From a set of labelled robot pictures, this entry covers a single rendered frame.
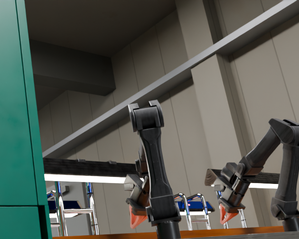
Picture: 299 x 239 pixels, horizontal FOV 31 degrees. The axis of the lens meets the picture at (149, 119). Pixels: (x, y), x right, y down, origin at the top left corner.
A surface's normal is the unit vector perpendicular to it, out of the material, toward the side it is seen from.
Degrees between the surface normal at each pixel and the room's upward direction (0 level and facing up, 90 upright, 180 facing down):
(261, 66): 90
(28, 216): 90
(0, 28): 90
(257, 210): 90
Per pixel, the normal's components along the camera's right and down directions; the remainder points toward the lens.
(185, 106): -0.73, -0.11
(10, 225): 0.66, -0.37
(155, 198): 0.03, -0.24
